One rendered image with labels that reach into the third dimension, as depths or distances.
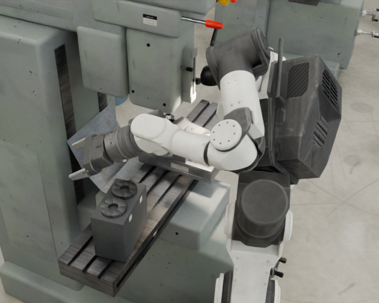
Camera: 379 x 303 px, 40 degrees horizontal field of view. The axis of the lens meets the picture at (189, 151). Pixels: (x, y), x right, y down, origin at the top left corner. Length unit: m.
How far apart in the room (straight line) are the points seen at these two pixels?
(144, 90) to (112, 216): 0.47
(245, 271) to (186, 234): 0.62
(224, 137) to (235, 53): 0.26
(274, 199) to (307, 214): 2.29
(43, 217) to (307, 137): 1.47
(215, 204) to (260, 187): 0.99
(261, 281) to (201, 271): 0.72
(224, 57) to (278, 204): 0.40
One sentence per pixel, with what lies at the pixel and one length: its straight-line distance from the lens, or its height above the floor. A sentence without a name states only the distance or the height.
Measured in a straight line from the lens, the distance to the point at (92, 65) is 1.95.
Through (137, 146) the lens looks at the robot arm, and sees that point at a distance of 1.36.
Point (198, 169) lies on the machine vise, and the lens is 2.15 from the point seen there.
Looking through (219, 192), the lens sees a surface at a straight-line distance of 2.26.
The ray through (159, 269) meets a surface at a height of 0.53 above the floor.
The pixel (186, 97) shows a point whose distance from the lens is 1.92.
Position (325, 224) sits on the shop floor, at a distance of 3.47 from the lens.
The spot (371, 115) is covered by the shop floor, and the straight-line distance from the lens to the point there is 4.66.
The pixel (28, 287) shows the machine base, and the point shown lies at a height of 0.16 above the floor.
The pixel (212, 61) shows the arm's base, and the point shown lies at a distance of 1.35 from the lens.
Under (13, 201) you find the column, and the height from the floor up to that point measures 0.70.
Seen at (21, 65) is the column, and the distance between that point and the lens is 2.01.
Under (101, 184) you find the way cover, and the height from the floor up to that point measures 0.90.
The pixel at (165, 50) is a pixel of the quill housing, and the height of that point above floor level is 1.57.
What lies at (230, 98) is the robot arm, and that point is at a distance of 1.25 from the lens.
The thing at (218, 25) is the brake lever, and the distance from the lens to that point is 1.64.
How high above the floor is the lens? 2.34
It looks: 37 degrees down
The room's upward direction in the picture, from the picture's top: 2 degrees clockwise
